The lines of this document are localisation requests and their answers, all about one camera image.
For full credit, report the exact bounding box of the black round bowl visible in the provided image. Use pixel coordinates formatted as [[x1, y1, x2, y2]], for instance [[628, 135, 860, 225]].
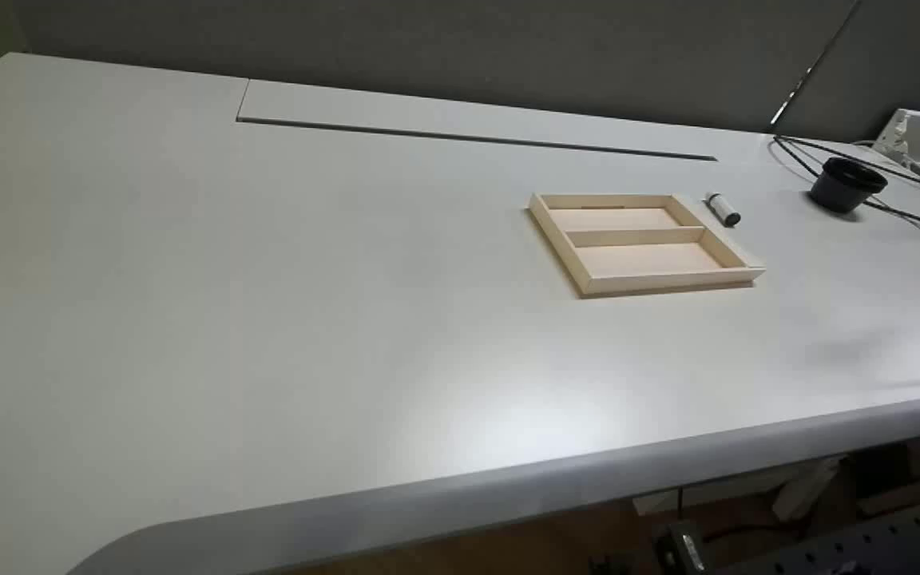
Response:
[[807, 158, 889, 214]]

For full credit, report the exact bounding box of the black perforated metal base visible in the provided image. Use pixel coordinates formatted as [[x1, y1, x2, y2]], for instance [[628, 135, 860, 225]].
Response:
[[653, 488, 920, 575]]

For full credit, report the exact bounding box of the wooden tray frame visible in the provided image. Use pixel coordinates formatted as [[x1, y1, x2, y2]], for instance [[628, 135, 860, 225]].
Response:
[[528, 194, 764, 297]]

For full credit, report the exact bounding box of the black cable on table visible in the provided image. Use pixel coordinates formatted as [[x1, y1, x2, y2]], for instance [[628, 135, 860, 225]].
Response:
[[764, 132, 920, 256]]

